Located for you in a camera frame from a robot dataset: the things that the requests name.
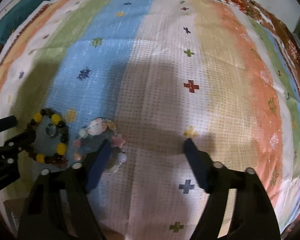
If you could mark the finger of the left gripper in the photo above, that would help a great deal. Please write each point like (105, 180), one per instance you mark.
(7, 123)
(19, 142)

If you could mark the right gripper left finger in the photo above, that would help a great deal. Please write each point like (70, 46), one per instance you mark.
(43, 216)

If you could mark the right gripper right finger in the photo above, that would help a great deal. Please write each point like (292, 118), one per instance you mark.
(253, 216)

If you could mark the striped colourful cloth mat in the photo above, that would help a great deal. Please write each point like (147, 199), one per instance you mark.
(148, 75)

